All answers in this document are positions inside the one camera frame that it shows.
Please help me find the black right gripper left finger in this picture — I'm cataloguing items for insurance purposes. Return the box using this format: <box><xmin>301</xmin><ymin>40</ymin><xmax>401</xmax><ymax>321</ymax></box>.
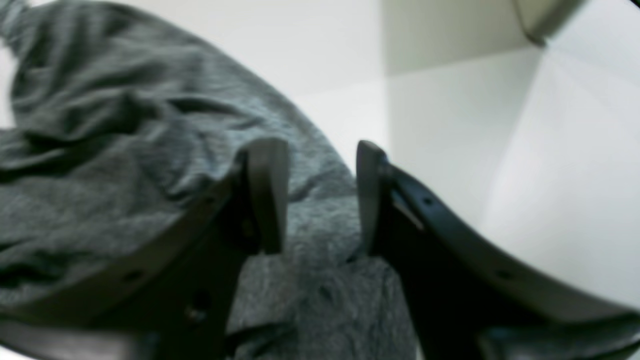
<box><xmin>0</xmin><ymin>138</ymin><xmax>290</xmax><ymax>360</ymax></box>

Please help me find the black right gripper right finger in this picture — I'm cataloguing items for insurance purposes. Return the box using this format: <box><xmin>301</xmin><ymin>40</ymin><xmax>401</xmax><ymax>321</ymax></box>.
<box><xmin>356</xmin><ymin>140</ymin><xmax>640</xmax><ymax>360</ymax></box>

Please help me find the grey t-shirt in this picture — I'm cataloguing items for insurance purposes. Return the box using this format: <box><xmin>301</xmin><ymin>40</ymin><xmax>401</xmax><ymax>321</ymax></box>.
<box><xmin>0</xmin><ymin>0</ymin><xmax>416</xmax><ymax>360</ymax></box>

